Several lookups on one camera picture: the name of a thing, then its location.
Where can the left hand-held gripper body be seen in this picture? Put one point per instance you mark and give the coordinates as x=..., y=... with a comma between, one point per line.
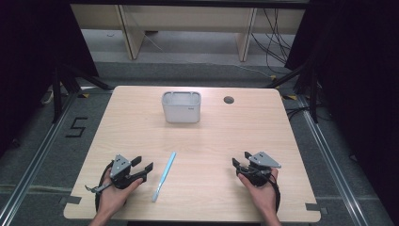
x=120, y=166

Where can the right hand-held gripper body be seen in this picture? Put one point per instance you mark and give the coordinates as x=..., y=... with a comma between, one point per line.
x=262, y=163

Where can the light blue toothbrush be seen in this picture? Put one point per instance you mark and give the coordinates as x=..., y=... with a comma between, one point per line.
x=163, y=177

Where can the white plastic container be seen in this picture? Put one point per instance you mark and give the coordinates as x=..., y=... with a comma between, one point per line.
x=182, y=108

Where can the person's left hand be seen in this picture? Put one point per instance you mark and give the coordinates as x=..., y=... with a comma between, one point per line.
x=114, y=196

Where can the person's right hand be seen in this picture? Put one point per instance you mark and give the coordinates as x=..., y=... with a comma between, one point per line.
x=263, y=194

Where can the grey tape piece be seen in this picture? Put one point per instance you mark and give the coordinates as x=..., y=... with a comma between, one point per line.
x=70, y=200
x=313, y=207

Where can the black metal stand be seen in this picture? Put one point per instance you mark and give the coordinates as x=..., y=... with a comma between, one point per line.
x=313, y=94
x=57, y=97

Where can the black curtain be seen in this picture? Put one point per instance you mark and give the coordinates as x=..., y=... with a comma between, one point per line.
x=360, y=78
x=31, y=62

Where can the metal floor rail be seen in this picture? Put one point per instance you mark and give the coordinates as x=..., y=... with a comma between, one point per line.
x=332, y=157
x=34, y=163

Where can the beige wooden desk frame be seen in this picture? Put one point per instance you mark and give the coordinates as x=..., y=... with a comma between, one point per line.
x=188, y=22

